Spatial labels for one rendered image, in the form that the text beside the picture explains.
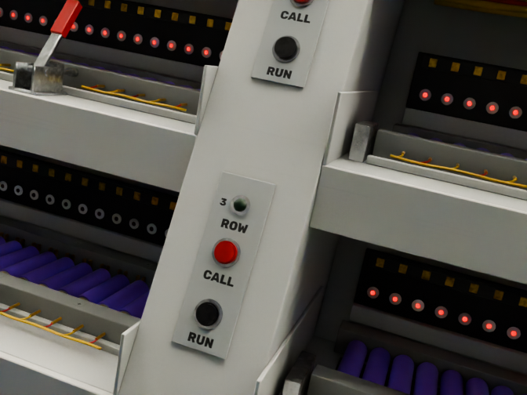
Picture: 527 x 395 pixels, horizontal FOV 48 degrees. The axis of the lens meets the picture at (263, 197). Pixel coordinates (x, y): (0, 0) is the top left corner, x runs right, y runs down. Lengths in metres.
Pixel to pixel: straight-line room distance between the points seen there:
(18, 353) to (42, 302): 0.05
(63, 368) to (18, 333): 0.06
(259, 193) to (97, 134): 0.14
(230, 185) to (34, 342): 0.20
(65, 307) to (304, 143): 0.24
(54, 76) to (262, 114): 0.19
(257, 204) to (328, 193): 0.05
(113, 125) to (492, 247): 0.28
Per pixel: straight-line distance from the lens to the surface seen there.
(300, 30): 0.44
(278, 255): 0.40
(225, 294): 0.40
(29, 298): 0.53
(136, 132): 0.45
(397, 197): 0.40
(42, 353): 0.49
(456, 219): 0.40
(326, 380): 0.46
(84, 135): 0.48
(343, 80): 0.42
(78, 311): 0.50
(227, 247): 0.40
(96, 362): 0.48
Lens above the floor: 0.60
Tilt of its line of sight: 6 degrees up
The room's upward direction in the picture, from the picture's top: 16 degrees clockwise
